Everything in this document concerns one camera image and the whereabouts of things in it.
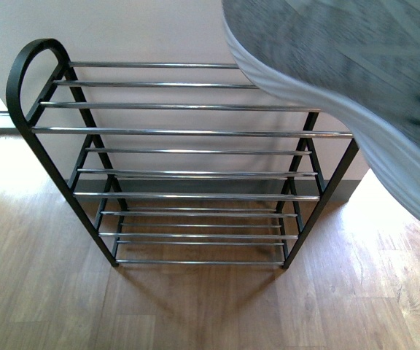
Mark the black metal shoe rack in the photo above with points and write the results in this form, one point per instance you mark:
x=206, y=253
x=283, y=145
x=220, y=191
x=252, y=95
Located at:
x=177, y=163

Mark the grey sneaker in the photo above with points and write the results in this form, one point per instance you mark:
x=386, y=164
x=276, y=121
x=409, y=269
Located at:
x=358, y=61

